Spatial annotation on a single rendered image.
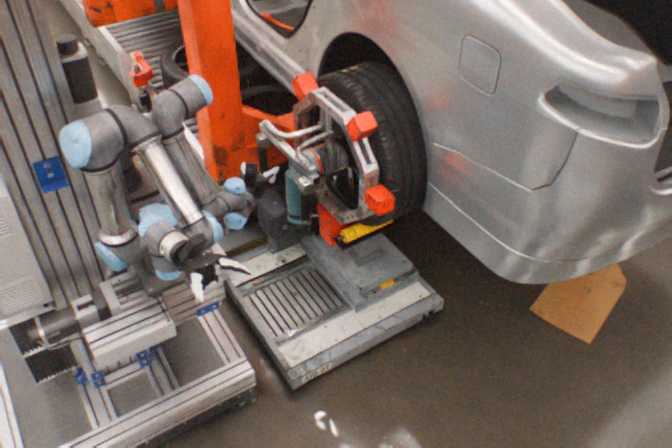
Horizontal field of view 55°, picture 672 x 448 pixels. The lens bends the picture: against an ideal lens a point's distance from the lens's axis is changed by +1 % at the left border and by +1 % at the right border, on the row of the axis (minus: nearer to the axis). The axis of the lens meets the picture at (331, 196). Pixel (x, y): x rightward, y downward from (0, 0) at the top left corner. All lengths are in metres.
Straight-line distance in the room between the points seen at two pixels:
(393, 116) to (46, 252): 1.29
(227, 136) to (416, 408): 1.43
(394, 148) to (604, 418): 1.45
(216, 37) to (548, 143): 1.38
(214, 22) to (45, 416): 1.64
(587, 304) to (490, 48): 1.74
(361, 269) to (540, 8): 1.56
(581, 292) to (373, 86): 1.58
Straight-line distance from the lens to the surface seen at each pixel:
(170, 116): 2.17
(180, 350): 2.82
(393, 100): 2.44
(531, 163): 2.01
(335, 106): 2.49
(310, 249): 3.20
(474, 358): 3.05
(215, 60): 2.70
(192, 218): 1.89
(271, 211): 3.05
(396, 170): 2.40
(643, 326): 3.42
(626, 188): 2.04
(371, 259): 3.06
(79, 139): 1.83
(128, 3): 4.65
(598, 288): 3.49
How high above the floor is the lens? 2.43
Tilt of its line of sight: 40 degrees down
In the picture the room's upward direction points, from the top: straight up
